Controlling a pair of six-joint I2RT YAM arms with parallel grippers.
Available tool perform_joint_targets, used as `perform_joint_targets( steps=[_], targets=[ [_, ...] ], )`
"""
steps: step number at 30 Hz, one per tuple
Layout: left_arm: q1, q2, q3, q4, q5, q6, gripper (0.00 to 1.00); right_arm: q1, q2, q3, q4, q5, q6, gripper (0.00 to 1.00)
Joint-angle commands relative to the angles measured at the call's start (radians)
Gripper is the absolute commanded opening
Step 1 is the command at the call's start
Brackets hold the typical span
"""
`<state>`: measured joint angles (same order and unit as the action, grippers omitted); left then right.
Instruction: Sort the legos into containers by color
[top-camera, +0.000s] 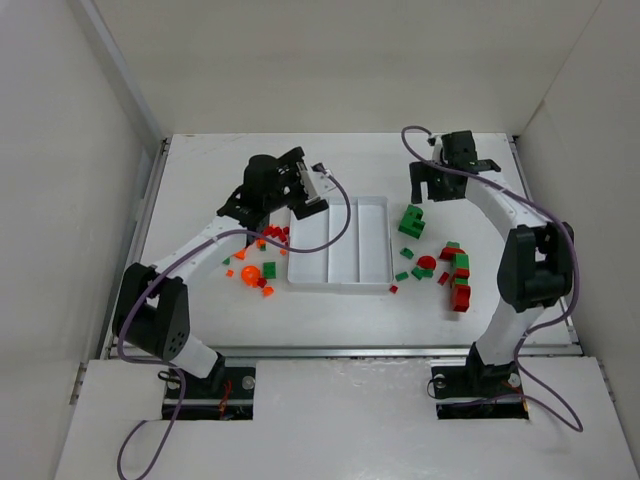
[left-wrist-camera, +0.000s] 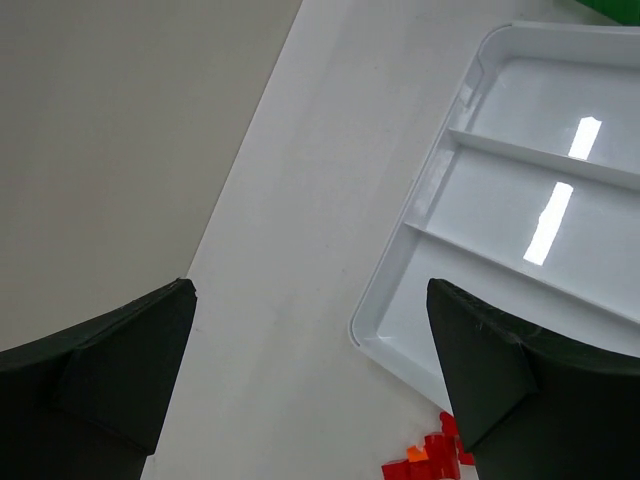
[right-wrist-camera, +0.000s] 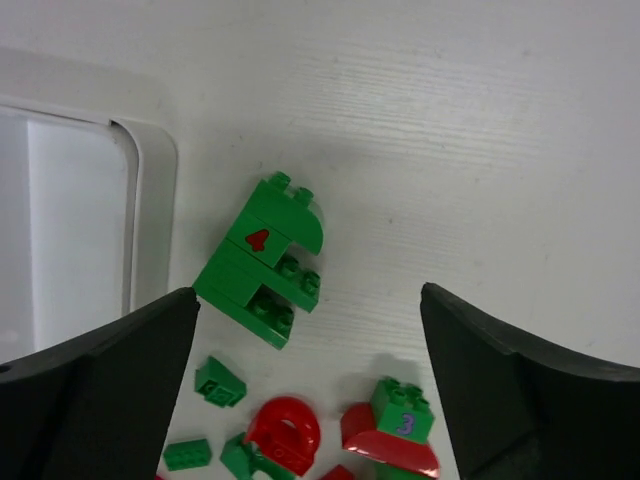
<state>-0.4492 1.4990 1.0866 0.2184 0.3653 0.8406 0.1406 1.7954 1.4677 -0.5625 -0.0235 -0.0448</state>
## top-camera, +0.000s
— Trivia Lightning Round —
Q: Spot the large green lego assembly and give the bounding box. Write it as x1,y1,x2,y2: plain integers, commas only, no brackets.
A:
398,204,425,239

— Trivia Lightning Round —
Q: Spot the red green lego tower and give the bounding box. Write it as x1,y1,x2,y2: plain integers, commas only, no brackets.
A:
438,241,471,313

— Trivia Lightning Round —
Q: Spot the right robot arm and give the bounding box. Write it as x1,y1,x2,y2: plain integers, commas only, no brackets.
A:
409,130,577,399

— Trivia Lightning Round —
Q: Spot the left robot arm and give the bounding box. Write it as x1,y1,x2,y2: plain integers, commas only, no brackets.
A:
112,147,334,384

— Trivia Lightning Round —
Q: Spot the red lego pile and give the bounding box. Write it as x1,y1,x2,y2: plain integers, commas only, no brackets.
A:
262,225,289,245

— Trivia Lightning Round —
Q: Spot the green square lego plate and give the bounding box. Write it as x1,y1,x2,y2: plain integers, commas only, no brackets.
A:
262,261,277,280

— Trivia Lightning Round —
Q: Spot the white three-compartment tray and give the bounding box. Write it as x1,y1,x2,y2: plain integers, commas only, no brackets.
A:
286,196,392,294

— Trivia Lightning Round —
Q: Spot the orange dome lego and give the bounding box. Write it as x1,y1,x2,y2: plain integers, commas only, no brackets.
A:
240,265,261,288

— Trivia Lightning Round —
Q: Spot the red semicircle lego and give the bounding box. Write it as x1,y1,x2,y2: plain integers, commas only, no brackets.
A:
417,255,437,270

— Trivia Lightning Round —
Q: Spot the green sloped lego piece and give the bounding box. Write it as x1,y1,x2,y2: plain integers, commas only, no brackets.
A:
411,266,434,280

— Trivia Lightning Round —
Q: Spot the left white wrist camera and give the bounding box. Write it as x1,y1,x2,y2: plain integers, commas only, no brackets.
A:
298,162,335,204

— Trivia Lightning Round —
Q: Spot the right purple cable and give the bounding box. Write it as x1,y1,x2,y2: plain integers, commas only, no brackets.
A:
401,125,584,434

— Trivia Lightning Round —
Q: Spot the purple cable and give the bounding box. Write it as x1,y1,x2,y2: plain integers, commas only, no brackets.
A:
401,125,584,434
115,167,354,480

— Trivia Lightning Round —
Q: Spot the aluminium rail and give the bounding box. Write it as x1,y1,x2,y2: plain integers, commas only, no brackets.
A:
96,343,583,360

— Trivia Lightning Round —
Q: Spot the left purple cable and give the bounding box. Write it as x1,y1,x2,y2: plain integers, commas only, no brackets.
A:
115,167,354,480

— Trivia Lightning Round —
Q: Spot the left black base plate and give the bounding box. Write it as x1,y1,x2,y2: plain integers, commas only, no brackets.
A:
158,363,256,421

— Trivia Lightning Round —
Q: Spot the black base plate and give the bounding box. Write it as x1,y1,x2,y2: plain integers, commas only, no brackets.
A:
158,363,256,421
431,364,529,420

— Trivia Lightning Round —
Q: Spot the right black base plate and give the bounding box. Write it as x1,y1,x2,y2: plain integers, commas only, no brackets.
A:
431,364,529,420

